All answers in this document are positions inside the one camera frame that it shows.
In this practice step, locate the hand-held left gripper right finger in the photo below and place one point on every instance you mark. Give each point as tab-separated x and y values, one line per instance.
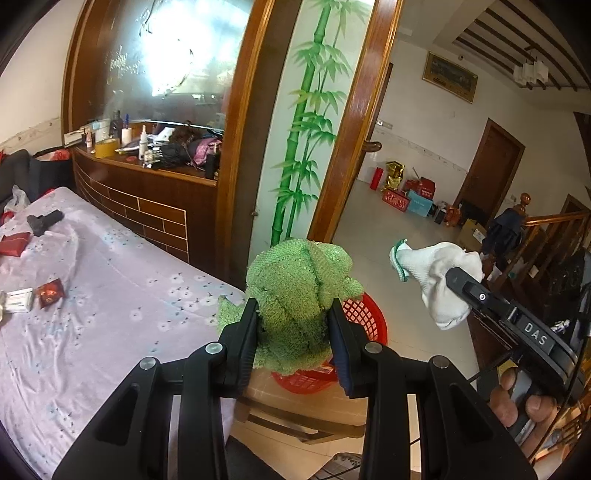
341	350

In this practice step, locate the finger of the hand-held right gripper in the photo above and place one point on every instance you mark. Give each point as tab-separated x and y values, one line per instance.
475	293

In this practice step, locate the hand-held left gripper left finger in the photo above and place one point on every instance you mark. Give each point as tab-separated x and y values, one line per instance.
247	332

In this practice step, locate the white sock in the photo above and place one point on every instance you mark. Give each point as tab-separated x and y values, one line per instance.
443	277

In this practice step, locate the red plastic basket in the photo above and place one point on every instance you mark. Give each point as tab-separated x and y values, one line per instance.
367	318

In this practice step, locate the green knitted cloth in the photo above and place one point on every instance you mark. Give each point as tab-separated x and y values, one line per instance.
295	286

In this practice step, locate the person's right hand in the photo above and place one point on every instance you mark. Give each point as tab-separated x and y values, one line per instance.
505	401

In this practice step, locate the brown cardboard box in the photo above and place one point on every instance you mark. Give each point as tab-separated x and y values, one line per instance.
473	235

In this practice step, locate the dark jacket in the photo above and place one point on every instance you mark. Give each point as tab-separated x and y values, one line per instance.
505	233

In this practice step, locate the wooden chair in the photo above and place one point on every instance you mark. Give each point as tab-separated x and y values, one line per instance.
300	410

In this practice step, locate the wooden stair railing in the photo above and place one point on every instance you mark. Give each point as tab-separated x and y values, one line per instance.
554	249

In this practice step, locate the teal box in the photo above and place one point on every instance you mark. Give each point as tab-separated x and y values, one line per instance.
420	205

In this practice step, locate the red gift box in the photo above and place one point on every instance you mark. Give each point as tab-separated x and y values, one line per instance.
395	200

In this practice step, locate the brown wooden door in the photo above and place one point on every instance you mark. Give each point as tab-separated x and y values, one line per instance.
491	170

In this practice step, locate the gold ornament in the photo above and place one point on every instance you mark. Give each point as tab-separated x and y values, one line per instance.
395	174

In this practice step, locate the red cylinder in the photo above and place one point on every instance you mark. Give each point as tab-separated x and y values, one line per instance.
376	179

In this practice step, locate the pink cloth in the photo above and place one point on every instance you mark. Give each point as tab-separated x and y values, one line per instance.
205	152

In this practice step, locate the dark clutter pile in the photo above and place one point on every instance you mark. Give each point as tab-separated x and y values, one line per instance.
175	147

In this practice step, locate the small dark red packet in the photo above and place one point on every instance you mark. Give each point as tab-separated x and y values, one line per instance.
51	294

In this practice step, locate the slim white bottle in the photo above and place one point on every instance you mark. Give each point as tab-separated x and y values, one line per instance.
143	145

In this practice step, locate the gold framed picture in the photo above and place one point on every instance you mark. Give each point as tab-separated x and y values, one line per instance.
450	76

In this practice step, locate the bamboo painted panel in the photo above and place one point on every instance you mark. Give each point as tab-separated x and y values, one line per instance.
314	115

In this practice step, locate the white ceiling lamp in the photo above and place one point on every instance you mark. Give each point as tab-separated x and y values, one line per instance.
531	73

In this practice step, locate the white paper roll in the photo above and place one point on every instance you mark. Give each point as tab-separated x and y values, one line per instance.
127	138

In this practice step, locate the white and blue box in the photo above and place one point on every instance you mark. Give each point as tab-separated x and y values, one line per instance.
18	300

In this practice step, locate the black pouch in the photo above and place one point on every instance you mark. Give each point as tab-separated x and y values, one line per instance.
44	221

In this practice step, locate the long red packet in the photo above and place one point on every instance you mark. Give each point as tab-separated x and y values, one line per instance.
14	244

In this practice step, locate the black bag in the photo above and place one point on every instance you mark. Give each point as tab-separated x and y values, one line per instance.
51	175

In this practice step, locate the red plastic bag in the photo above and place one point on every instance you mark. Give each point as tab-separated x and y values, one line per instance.
59	155

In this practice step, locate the white plastic bag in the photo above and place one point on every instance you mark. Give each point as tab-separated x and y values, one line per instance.
18	201

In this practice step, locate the etched glass panel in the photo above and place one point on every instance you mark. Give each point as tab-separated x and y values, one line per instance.
175	55

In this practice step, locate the dark sofa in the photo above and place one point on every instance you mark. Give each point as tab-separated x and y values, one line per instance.
14	166

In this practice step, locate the wooden door frame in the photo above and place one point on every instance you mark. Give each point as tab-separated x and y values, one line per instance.
360	115

